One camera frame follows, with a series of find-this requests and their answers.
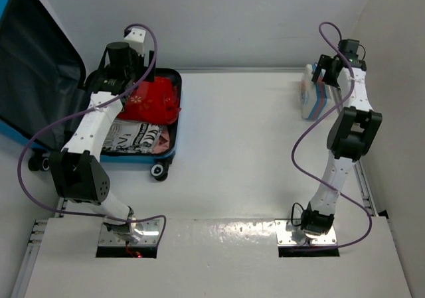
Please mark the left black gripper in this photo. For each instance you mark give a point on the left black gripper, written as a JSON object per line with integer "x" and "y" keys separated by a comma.
{"x": 139, "y": 59}

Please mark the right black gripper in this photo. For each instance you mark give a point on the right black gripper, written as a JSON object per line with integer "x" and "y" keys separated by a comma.
{"x": 327, "y": 63}

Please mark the white blue toiletry box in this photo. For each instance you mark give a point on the white blue toiletry box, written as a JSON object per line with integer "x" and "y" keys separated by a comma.
{"x": 315, "y": 97}

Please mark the red cartoon pig cushion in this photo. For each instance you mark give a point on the red cartoon pig cushion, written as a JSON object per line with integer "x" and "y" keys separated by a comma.
{"x": 154, "y": 102}

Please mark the newspaper print fabric bag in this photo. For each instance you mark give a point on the newspaper print fabric bag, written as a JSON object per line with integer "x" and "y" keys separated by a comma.
{"x": 132, "y": 137}

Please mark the pink Snoopy sweatshirt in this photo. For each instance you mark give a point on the pink Snoopy sweatshirt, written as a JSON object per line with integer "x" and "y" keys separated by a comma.
{"x": 163, "y": 143}

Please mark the blue suitcase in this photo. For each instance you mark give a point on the blue suitcase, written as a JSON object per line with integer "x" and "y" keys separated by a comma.
{"x": 43, "y": 78}

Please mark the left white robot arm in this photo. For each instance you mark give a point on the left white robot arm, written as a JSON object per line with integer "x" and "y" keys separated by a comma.
{"x": 76, "y": 170}

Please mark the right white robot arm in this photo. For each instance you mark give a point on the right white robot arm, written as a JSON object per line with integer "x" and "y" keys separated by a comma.
{"x": 349, "y": 139}

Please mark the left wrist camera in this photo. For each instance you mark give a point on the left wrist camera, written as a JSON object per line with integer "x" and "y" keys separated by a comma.
{"x": 116, "y": 61}

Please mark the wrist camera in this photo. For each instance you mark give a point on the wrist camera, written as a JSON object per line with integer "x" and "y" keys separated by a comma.
{"x": 116, "y": 61}
{"x": 349, "y": 48}

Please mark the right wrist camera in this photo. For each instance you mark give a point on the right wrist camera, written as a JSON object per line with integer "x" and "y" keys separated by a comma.
{"x": 349, "y": 48}

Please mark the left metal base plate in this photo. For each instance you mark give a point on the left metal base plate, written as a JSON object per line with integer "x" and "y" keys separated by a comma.
{"x": 146, "y": 233}

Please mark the metal base plate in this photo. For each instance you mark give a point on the metal base plate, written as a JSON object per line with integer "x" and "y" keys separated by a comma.
{"x": 146, "y": 233}
{"x": 289, "y": 236}

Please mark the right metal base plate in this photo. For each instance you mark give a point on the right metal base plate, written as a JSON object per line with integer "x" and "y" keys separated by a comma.
{"x": 289, "y": 236}

